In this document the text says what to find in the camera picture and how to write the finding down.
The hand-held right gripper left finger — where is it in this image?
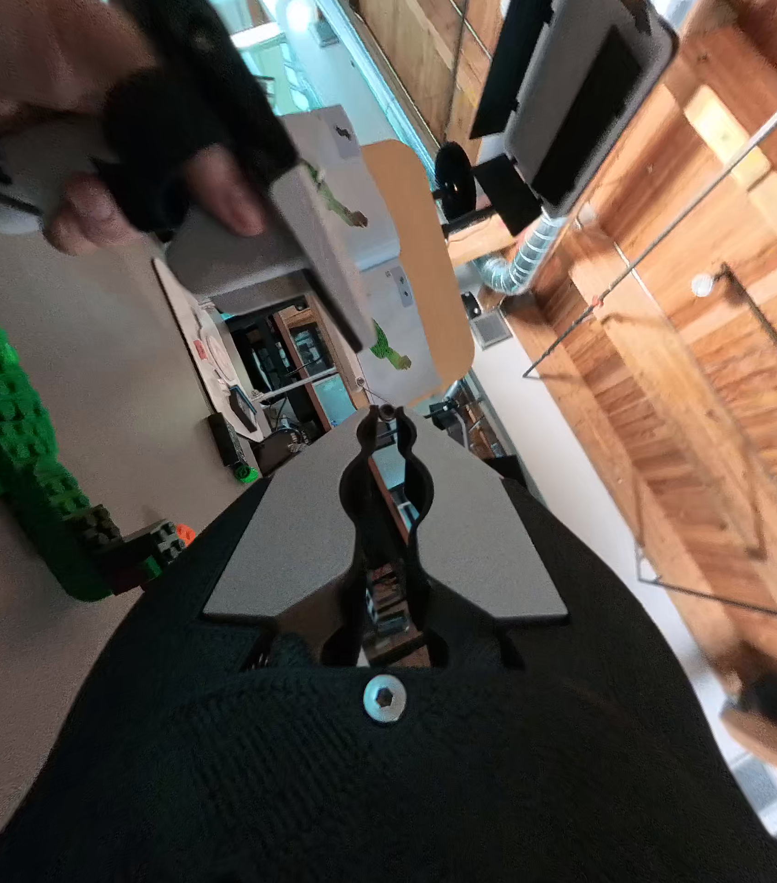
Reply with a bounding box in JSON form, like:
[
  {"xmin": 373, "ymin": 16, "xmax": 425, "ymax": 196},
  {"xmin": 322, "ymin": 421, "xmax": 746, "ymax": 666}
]
[{"xmin": 201, "ymin": 406, "xmax": 377, "ymax": 666}]

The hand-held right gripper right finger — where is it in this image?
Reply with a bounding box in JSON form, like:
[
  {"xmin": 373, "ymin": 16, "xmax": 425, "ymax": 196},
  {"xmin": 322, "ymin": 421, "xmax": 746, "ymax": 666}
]
[{"xmin": 395, "ymin": 406, "xmax": 570, "ymax": 666}]

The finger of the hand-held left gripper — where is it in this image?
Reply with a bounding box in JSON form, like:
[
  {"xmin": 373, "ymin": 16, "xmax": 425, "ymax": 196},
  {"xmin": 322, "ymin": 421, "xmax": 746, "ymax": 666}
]
[
  {"xmin": 266, "ymin": 161, "xmax": 378, "ymax": 355},
  {"xmin": 166, "ymin": 186, "xmax": 308, "ymax": 318}
]

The green brick crocodile model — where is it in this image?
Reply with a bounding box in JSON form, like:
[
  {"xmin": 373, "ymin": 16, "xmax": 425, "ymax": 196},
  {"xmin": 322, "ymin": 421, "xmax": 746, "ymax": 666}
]
[{"xmin": 0, "ymin": 275, "xmax": 187, "ymax": 603}]

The grey desk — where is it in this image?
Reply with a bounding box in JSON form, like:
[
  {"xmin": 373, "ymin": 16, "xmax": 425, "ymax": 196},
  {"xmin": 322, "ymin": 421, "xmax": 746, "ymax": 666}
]
[{"xmin": 0, "ymin": 196, "xmax": 275, "ymax": 883}]

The person's left hand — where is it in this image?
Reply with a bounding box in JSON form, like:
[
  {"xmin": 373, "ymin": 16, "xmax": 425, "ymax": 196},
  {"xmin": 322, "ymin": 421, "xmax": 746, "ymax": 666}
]
[{"xmin": 0, "ymin": 0, "xmax": 267, "ymax": 258}]

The tan instruction board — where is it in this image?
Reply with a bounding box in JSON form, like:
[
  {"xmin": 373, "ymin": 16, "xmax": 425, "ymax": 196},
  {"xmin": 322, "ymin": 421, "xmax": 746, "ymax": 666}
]
[{"xmin": 281, "ymin": 103, "xmax": 477, "ymax": 409}]

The black box with blue edge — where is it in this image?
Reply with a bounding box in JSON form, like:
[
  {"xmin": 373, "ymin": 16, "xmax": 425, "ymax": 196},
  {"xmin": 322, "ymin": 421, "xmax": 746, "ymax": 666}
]
[{"xmin": 207, "ymin": 413, "xmax": 246, "ymax": 470}]

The small black blue box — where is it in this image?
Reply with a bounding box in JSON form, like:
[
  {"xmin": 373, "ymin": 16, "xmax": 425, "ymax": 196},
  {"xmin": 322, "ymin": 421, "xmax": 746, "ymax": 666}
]
[{"xmin": 228, "ymin": 385, "xmax": 260, "ymax": 433}]

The black light stand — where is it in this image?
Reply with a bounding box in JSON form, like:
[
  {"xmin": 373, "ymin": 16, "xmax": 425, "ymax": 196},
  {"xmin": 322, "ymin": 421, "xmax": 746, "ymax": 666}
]
[{"xmin": 440, "ymin": 200, "xmax": 500, "ymax": 239}]

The black panel light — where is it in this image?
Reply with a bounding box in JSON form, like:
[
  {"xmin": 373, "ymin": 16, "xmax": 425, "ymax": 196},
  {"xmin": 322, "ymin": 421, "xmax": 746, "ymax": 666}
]
[{"xmin": 469, "ymin": 0, "xmax": 680, "ymax": 237}]

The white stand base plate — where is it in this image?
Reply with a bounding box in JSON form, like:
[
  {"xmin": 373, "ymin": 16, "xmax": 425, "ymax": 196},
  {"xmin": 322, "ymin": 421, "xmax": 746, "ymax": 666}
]
[{"xmin": 152, "ymin": 257, "xmax": 270, "ymax": 444}]

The clear acrylic post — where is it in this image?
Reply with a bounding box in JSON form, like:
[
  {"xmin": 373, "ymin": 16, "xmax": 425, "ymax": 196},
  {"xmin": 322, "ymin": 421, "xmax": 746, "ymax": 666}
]
[{"xmin": 251, "ymin": 366, "xmax": 339, "ymax": 406}]

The wall vent grille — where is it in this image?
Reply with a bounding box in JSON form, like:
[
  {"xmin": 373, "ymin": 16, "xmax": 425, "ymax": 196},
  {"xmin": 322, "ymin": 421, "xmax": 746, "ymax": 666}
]
[{"xmin": 473, "ymin": 309, "xmax": 515, "ymax": 348}]

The silver ventilation duct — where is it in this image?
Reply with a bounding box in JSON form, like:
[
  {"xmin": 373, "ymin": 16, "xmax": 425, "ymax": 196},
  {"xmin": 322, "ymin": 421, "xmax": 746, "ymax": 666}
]
[{"xmin": 477, "ymin": 214, "xmax": 570, "ymax": 296}]

